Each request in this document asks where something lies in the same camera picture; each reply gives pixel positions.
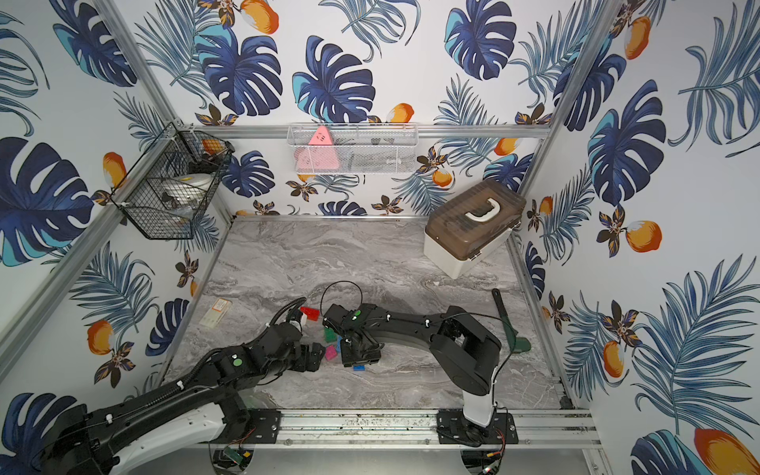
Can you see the green lego brick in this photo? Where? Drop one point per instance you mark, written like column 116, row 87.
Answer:
column 330, row 335

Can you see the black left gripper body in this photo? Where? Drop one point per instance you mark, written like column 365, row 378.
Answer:
column 310, row 356

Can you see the brown lidded storage box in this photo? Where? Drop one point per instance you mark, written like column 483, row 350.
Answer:
column 468, row 228

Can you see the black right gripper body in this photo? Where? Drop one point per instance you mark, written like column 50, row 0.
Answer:
column 351, row 356

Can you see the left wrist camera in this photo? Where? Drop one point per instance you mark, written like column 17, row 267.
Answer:
column 296, row 318

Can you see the pink triangle object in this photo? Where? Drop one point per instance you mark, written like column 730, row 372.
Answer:
column 319, row 155

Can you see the white object in basket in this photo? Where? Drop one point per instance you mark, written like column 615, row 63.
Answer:
column 185, row 190

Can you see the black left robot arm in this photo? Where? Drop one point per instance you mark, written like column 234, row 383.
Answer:
column 202, row 406

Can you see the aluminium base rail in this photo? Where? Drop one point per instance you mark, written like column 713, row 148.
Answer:
column 381, row 429

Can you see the black wire basket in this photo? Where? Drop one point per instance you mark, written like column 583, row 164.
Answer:
column 174, row 152

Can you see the white wire shelf basket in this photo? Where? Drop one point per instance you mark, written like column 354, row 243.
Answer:
column 365, row 148

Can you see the green handled tool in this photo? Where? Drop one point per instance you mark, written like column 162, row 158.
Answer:
column 517, row 344

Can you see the red lego brick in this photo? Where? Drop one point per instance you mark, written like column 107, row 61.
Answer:
column 310, row 314

